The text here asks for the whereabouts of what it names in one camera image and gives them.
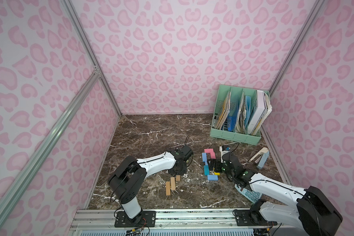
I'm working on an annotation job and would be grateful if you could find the pink block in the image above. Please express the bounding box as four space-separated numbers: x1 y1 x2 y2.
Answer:
210 152 216 159
204 148 214 153

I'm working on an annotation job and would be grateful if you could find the teal block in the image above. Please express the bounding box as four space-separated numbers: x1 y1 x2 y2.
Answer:
204 165 209 176

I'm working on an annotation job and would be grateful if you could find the blue block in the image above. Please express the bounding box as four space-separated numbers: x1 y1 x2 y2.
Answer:
207 175 218 181
202 152 207 162

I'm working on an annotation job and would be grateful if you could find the pink block top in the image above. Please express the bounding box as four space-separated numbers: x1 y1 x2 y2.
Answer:
204 148 214 153

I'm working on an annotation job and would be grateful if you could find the wooden block bottom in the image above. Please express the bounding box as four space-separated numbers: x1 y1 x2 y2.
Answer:
165 182 171 196

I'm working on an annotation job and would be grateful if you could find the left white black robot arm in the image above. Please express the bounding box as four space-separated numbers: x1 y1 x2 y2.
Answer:
108 145 193 220

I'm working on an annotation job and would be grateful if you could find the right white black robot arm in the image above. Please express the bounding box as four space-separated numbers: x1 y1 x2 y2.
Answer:
208 152 343 236

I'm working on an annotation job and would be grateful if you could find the beige blue stapler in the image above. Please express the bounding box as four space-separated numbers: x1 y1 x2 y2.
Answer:
248 147 270 170

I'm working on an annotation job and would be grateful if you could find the light blue calculator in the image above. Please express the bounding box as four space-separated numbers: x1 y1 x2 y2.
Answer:
235 185 262 204

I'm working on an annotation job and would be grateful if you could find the green desktop file organizer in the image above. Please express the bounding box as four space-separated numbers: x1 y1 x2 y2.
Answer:
210 85 272 145

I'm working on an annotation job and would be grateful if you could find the blue mesh folder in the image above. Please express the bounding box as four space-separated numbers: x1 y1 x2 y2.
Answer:
227 102 239 132

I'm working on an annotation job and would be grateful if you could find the white binder folder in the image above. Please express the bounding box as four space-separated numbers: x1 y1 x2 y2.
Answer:
247 90 266 135

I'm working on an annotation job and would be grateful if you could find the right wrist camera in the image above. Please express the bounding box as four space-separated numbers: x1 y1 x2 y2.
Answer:
219 145 231 163

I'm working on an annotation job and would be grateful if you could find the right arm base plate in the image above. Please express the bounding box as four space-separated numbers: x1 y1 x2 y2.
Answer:
232 209 267 227

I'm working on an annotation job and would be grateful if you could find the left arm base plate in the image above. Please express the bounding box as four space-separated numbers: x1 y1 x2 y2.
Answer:
115 210 156 228

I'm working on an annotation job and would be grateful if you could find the aluminium mounting rail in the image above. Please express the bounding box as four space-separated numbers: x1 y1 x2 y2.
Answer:
67 206 322 231

